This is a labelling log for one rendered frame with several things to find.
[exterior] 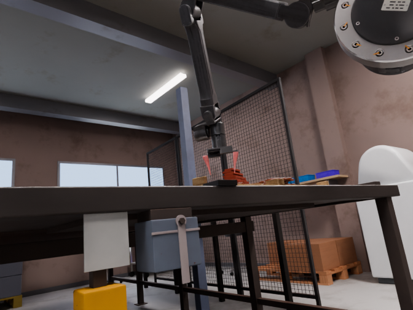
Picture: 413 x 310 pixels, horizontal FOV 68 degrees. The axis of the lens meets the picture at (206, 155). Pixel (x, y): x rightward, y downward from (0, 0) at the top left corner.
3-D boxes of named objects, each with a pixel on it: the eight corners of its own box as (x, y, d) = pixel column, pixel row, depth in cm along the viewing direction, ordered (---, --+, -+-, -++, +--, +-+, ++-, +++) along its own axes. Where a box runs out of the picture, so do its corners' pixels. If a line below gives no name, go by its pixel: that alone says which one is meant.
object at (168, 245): (207, 278, 76) (200, 205, 81) (157, 290, 68) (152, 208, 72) (183, 276, 85) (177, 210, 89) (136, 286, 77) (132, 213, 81)
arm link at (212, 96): (190, 2, 106) (201, 3, 115) (176, 6, 108) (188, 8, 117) (214, 122, 119) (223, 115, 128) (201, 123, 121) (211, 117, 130)
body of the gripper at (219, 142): (208, 156, 127) (206, 139, 128) (232, 153, 126) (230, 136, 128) (206, 153, 120) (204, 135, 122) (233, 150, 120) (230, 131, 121)
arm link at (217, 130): (219, 119, 122) (225, 122, 127) (204, 123, 126) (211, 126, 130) (221, 135, 121) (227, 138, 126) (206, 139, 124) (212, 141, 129)
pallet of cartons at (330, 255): (364, 272, 415) (356, 236, 426) (330, 285, 357) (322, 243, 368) (284, 269, 511) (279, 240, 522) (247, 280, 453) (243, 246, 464)
